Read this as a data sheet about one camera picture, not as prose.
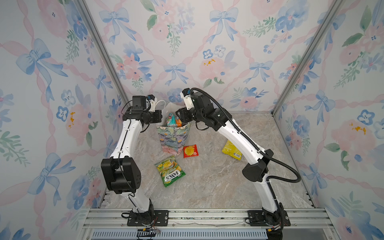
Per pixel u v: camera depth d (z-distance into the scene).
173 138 0.84
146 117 0.70
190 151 0.98
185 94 0.64
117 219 0.76
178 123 0.88
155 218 0.73
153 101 0.76
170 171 0.87
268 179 0.57
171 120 0.84
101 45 0.82
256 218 0.73
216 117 0.54
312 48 0.82
